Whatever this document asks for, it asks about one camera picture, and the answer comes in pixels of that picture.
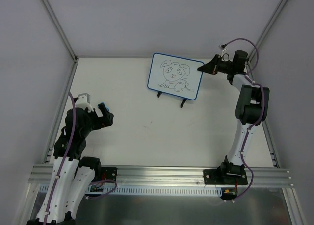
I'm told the blue-framed whiteboard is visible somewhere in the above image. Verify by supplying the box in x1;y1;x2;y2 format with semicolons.
147;53;204;100

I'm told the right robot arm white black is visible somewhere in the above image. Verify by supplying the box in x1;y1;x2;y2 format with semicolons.
197;50;270;185

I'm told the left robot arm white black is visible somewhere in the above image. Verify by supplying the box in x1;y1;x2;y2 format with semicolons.
27;103;114;225

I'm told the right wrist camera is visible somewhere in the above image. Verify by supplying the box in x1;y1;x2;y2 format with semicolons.
219;44;227;56

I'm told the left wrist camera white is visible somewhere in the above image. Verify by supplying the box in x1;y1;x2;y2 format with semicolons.
75;93;94;113

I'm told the left side table rail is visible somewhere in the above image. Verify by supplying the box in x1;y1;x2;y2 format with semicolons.
41;58;79;164

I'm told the table rail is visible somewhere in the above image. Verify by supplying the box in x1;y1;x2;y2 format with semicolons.
245;60;280;168
41;58;79;164

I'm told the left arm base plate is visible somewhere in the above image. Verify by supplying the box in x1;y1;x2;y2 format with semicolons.
101;166;118;181

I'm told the wire whiteboard stand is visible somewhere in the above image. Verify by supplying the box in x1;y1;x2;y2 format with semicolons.
157;91;187;108

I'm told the aluminium front rail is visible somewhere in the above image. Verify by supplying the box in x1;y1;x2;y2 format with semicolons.
28;163;294;187

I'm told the white slotted cable duct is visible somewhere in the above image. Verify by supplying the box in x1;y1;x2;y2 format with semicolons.
39;184;222;197

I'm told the right aluminium frame post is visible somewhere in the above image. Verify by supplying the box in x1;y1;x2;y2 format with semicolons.
253;0;289;50

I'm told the aluminium frame post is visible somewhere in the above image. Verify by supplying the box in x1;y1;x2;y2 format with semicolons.
40;0;78;62
253;0;289;50

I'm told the right side table rail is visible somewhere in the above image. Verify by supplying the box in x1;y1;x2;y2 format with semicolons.
245;60;280;168

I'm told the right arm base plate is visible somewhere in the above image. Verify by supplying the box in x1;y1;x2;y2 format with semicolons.
203;169;248;185

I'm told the left aluminium frame post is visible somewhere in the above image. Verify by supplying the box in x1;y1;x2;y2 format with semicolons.
40;0;78;62

